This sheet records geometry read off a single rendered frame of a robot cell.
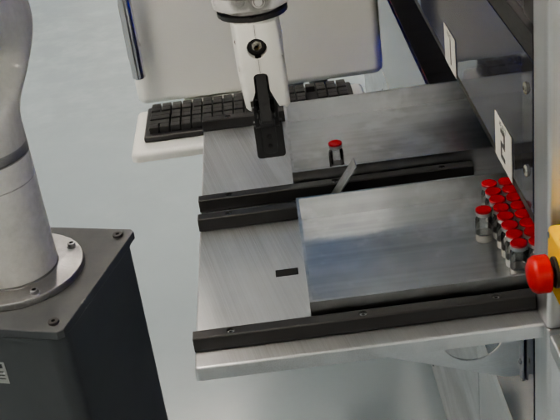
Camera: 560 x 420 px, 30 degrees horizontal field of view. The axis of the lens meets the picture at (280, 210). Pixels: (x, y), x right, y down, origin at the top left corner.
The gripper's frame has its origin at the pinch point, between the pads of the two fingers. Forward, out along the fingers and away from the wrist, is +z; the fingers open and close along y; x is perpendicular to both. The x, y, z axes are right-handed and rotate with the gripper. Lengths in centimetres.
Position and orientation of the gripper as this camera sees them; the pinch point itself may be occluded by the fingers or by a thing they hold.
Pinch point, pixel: (269, 138)
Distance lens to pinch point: 118.1
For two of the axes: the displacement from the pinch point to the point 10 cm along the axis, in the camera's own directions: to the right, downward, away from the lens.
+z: 1.2, 8.7, 4.8
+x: -9.9, 1.3, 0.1
